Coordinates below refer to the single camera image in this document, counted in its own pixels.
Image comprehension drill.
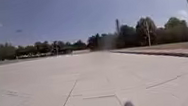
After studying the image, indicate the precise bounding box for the pale concrete slab plaza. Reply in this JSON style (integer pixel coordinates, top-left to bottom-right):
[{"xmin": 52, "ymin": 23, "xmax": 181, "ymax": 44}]
[{"xmin": 0, "ymin": 40, "xmax": 188, "ymax": 106}]

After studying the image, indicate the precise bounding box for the distant tree line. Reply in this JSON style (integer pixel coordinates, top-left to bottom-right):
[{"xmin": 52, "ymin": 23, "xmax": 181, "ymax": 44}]
[{"xmin": 0, "ymin": 12, "xmax": 188, "ymax": 63}]

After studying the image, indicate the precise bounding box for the dry grass lawn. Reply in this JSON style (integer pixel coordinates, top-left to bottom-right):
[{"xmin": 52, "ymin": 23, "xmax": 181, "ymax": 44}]
[{"xmin": 111, "ymin": 40, "xmax": 188, "ymax": 68}]

